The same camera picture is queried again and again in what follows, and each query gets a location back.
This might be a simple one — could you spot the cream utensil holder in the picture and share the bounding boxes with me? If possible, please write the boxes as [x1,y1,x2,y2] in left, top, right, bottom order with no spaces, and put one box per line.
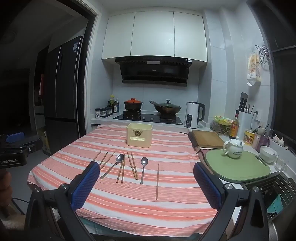
[126,123,153,148]

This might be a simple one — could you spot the dark door frame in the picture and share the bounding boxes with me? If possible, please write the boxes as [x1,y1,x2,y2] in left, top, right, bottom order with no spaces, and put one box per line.
[58,0,102,139]

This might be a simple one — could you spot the white electric kettle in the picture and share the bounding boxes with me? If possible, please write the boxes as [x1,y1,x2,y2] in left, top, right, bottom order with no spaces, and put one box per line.
[184,101,205,129]

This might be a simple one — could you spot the white utensil canister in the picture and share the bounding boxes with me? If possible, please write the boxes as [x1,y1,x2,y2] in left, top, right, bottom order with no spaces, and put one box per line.
[236,111,253,141]

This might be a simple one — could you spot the white wall cabinet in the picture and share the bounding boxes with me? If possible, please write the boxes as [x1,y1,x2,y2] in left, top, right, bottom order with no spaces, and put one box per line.
[102,10,208,63]

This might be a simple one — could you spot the metal wire steamer rack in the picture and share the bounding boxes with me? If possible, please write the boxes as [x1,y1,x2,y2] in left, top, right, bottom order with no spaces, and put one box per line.
[255,45,270,65]

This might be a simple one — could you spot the green cutting board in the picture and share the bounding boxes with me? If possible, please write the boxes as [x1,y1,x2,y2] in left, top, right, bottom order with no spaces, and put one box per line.
[205,149,271,183]

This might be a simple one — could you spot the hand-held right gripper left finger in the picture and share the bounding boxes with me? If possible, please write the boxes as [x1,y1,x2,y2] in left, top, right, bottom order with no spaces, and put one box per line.
[24,161,100,241]

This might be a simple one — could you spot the yellow cardboard box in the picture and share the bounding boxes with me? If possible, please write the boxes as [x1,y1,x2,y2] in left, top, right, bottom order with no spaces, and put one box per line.
[38,130,52,155]

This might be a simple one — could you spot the metal spoon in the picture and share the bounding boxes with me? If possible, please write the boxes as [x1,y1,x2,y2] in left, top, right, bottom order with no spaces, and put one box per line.
[140,157,149,185]
[100,153,125,179]

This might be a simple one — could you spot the metal sink dish rack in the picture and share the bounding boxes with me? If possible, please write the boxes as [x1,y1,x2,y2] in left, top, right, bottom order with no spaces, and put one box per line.
[243,173,296,223]

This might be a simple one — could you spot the white bowl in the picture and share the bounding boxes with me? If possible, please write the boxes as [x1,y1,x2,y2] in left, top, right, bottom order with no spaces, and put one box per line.
[259,146,277,163]

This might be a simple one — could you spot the teal dish cloth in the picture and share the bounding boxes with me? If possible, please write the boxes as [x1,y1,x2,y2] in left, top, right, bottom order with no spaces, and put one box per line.
[267,192,284,215]

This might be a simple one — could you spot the wooden cutting board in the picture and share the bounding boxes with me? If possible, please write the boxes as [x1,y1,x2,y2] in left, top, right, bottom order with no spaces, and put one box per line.
[191,130,225,149]

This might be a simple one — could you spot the person's left hand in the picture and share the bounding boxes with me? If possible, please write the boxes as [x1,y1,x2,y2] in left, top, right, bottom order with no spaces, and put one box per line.
[0,172,12,218]

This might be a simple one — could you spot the black spatula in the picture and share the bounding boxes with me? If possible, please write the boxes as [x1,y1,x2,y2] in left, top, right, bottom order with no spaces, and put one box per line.
[238,92,248,111]

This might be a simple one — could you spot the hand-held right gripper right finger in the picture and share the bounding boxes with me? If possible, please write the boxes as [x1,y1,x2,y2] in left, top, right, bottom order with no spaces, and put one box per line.
[193,162,270,241]

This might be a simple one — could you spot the yellow green snack bag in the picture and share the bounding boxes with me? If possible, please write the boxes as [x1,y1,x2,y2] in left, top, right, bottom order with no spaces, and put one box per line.
[214,115,233,126]

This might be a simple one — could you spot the pink cup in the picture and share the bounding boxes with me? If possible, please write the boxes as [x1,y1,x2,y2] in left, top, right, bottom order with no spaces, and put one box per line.
[252,133,261,150]

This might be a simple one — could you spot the orange white striped tablecloth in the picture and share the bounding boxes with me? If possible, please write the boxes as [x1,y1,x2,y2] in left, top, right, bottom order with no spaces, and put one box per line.
[27,124,242,234]

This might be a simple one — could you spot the black glass gas hob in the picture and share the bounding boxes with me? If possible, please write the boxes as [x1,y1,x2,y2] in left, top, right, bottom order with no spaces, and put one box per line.
[113,111,184,126]

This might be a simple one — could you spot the brown bottle red cap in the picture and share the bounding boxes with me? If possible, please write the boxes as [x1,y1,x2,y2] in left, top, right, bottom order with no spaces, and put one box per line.
[229,110,240,139]

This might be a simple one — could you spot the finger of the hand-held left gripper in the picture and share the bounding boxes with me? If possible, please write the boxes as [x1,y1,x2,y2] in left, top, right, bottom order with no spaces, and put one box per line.
[0,136,43,154]
[6,132,25,143]

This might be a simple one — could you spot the dark wok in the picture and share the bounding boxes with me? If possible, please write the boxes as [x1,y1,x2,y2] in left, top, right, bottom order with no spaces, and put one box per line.
[149,100,182,114]

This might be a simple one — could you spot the yellow printed mug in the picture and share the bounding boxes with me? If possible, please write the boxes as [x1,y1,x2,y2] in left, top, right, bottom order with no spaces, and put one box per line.
[245,129,255,146]

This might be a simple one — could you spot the dark grey refrigerator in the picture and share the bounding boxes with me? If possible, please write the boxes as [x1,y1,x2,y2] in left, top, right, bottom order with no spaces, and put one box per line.
[43,35,85,156]

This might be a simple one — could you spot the purple bottle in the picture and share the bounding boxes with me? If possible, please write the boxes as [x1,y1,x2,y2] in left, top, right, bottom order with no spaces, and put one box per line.
[259,133,270,153]

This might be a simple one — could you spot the yellow hanging packet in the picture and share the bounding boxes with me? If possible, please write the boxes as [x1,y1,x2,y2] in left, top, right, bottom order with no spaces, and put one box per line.
[247,51,263,86]

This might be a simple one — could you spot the black range hood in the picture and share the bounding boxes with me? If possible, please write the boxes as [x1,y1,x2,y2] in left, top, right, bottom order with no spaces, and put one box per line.
[115,56,193,87]

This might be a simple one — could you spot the glass wok lid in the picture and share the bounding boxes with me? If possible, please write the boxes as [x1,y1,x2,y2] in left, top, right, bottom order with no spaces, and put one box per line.
[154,100,179,108]

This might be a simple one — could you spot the clear glass cup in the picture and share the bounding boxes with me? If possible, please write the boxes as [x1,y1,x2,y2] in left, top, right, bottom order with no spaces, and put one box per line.
[275,155,289,172]

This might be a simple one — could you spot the white teapot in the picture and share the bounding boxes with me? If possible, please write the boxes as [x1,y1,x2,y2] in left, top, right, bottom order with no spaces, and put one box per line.
[223,136,245,160]

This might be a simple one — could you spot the black clay pot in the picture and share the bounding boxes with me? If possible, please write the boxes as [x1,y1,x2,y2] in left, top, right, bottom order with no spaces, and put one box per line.
[123,102,144,112]

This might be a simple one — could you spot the beige fuzzy cloth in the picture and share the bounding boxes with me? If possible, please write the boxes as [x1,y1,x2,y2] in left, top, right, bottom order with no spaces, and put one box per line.
[0,213,26,232]

